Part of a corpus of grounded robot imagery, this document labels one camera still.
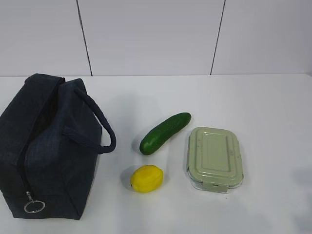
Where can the green lid glass container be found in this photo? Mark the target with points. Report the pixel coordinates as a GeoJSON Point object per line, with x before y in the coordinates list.
{"type": "Point", "coordinates": [214, 160]}

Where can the yellow lemon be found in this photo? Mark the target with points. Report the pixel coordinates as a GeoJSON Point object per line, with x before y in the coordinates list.
{"type": "Point", "coordinates": [147, 178]}

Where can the green cucumber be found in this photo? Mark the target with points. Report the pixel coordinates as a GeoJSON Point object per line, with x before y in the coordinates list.
{"type": "Point", "coordinates": [157, 136]}

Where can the dark navy lunch bag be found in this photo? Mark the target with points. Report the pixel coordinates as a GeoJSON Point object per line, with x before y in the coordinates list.
{"type": "Point", "coordinates": [51, 135]}

